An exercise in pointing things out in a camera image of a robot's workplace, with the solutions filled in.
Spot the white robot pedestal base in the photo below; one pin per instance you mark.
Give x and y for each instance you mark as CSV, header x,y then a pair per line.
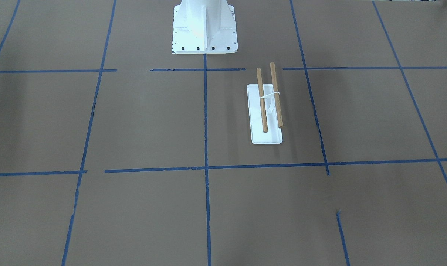
x,y
204,27

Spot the white wooden towel rack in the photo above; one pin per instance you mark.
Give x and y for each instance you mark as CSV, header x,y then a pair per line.
x,y
264,107

